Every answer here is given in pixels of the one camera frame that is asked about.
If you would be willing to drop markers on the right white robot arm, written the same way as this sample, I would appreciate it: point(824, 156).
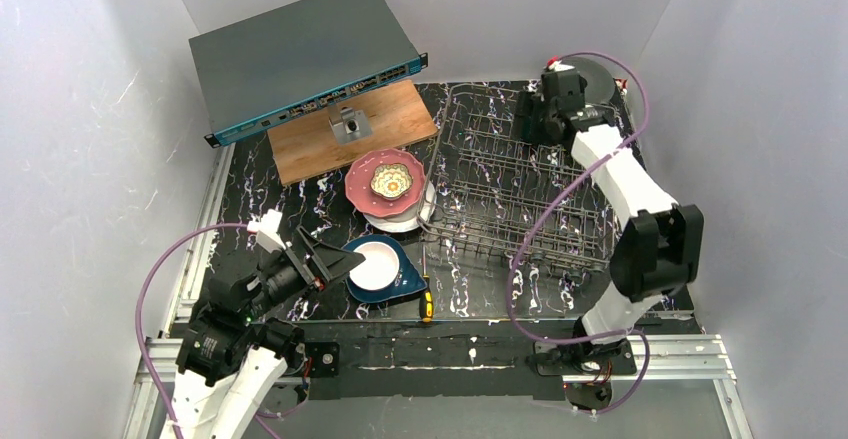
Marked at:
point(658, 251)

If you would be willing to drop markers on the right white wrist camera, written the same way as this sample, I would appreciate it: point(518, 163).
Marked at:
point(559, 64)

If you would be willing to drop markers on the wooden cutting board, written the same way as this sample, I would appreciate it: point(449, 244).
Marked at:
point(308, 146)

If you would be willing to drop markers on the white bowl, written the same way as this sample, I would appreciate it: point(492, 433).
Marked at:
point(379, 269)

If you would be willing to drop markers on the grey wire dish rack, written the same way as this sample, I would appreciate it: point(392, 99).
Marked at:
point(496, 194)

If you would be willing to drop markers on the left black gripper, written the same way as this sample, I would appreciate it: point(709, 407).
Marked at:
point(307, 261)

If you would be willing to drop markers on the grey tape roll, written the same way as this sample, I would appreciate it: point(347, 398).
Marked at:
point(600, 85)

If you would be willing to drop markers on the small grey metal bracket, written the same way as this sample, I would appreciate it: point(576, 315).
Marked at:
point(348, 124)

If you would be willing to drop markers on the yellow black screwdriver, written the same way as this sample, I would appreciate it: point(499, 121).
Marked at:
point(426, 306)

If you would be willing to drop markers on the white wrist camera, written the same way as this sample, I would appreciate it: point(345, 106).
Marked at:
point(266, 231)
point(559, 64)

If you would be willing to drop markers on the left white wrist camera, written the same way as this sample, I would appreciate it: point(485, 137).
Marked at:
point(266, 231)

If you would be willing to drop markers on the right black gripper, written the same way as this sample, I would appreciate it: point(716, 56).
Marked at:
point(553, 112)

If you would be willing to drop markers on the grey blue network switch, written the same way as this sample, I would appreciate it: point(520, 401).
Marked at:
point(283, 64)

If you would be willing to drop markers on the blue shell shaped plate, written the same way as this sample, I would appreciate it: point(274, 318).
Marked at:
point(408, 281)

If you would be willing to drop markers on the aluminium frame rail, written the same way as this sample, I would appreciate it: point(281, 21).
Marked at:
point(658, 357)

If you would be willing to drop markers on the pink dotted scalloped plate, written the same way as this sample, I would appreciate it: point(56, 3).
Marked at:
point(357, 183)

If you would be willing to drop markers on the small patterned flower dish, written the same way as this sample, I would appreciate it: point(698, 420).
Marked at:
point(391, 181)

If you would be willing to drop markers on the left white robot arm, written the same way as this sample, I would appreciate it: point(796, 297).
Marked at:
point(233, 353)

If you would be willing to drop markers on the white plate under pink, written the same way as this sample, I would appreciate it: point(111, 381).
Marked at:
point(411, 219)

